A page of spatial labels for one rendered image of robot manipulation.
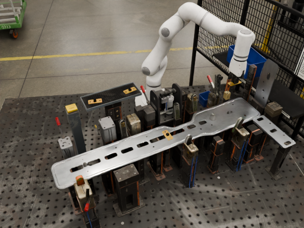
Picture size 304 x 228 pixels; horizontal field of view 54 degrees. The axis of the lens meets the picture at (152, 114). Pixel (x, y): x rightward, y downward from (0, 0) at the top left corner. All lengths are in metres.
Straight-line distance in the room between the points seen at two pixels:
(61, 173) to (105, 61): 2.96
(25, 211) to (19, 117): 0.90
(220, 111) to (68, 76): 2.68
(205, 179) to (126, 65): 2.70
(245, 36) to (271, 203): 1.03
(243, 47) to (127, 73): 2.66
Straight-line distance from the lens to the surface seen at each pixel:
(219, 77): 2.03
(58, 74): 4.36
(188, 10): 1.80
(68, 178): 1.70
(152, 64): 2.09
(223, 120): 2.01
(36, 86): 4.23
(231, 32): 1.84
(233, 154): 2.04
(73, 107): 1.87
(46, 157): 2.26
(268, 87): 2.11
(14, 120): 2.64
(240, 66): 1.80
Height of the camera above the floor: 2.33
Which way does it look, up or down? 42 degrees down
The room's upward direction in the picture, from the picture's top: straight up
